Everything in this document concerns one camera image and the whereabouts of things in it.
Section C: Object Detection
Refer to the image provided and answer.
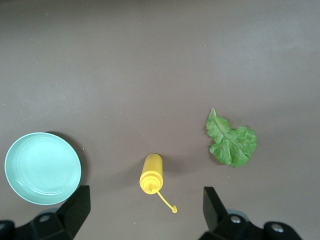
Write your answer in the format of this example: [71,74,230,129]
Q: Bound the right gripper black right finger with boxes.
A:
[198,186,304,240]

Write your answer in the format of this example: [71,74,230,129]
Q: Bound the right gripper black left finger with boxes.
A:
[0,184,91,240]

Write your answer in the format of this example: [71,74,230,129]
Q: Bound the green lettuce leaf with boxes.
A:
[205,107,258,168]

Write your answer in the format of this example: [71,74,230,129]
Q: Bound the yellow squeeze bottle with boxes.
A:
[139,153,179,214]

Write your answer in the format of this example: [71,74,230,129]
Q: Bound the mint green plate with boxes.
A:
[4,131,82,206]

